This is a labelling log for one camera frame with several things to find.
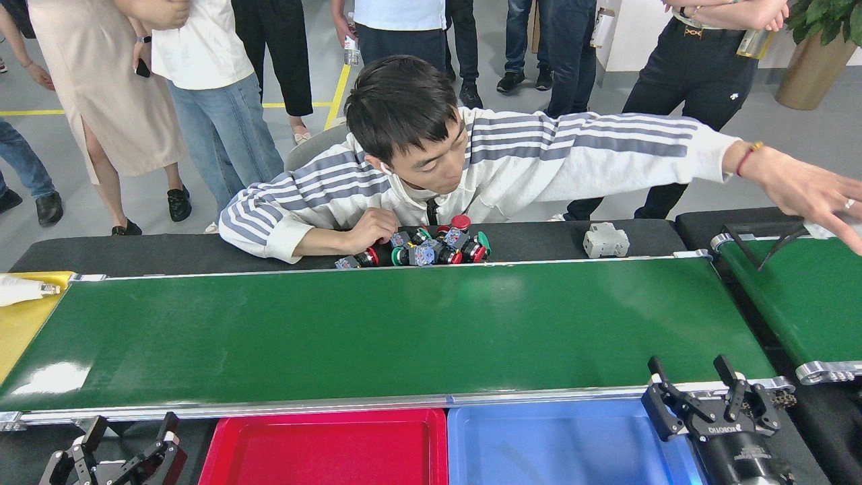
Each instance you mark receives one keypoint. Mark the person's right hand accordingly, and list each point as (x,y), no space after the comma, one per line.
(374,229)

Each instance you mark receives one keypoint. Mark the short green conveyor belt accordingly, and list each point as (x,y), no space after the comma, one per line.
(808,296)

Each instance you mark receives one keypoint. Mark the grey chair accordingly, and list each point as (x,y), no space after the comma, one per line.
(313,145)

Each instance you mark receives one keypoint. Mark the standing person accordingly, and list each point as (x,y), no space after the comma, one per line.
(569,54)
(23,162)
(101,87)
(680,74)
(465,40)
(215,128)
(276,47)
(522,34)
(397,40)

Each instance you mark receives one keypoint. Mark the yellowish glass bottle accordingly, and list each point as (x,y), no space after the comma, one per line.
(753,44)

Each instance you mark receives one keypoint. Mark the red plastic tray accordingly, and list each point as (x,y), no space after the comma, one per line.
(323,451)

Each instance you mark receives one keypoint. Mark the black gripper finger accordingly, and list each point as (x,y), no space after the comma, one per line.
(165,458)
(67,465)

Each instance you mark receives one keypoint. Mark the large green mushroom switch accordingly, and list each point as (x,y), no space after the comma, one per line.
(483,241)

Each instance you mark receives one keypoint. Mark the blue plastic tray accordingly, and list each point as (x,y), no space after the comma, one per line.
(552,448)

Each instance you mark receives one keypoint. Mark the clear water bottle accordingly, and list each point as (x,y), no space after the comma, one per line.
(351,47)

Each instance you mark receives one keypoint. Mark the white circuit breaker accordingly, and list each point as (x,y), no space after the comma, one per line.
(606,241)

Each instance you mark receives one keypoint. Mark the long green conveyor belt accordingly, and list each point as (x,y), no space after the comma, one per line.
(377,330)

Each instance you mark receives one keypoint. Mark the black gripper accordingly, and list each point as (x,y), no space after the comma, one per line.
(741,458)

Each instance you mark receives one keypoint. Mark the white light bulb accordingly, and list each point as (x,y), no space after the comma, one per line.
(20,291)

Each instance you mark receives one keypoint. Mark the yellow plastic tray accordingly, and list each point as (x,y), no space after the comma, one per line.
(23,330)

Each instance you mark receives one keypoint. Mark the black phone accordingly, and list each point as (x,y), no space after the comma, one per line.
(142,67)

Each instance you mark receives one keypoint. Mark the black guide frame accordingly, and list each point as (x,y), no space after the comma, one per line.
(747,244)

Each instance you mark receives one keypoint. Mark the potted green plant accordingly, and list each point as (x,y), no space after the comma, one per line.
(811,71)

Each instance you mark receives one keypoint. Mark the person's left hand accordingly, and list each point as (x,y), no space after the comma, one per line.
(808,188)

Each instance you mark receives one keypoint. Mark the seated person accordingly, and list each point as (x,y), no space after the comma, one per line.
(539,168)

